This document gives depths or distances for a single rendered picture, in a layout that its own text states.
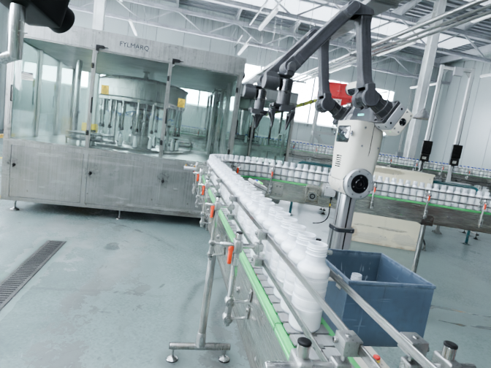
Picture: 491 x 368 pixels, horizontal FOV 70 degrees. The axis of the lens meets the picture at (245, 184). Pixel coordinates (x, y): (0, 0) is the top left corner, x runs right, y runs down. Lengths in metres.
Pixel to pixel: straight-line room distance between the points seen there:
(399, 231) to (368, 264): 4.30
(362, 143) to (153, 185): 3.46
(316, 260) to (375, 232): 5.11
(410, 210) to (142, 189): 3.22
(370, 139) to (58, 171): 4.01
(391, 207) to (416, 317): 2.08
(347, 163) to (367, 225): 3.91
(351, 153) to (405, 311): 0.83
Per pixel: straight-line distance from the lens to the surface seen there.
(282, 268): 0.78
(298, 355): 0.47
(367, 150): 1.85
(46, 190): 5.10
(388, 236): 5.82
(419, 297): 1.33
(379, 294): 1.24
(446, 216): 3.51
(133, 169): 4.84
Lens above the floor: 1.34
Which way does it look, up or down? 8 degrees down
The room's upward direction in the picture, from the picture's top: 8 degrees clockwise
